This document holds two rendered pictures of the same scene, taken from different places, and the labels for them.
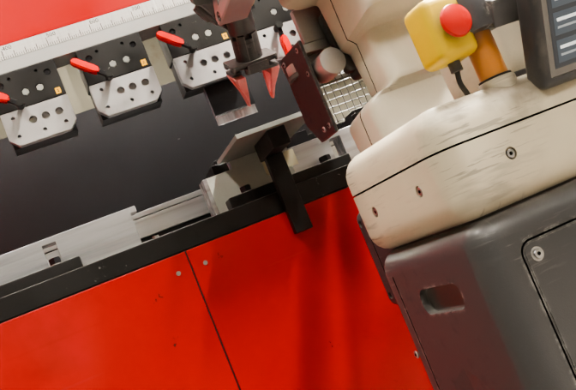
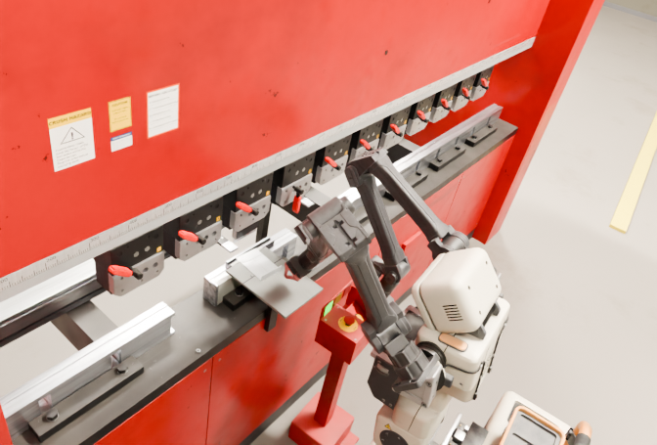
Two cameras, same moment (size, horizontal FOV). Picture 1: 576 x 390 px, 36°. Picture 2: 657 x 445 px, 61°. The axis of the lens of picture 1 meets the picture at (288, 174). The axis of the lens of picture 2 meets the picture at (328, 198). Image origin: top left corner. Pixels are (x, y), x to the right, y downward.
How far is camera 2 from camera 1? 1.95 m
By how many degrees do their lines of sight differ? 57
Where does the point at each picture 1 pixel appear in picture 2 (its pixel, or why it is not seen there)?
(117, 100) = (194, 249)
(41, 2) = (170, 178)
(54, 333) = (128, 431)
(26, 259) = (98, 367)
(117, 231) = (159, 331)
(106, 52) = (198, 214)
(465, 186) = not seen: outside the picture
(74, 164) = not seen: hidden behind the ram
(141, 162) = not seen: hidden behind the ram
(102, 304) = (160, 404)
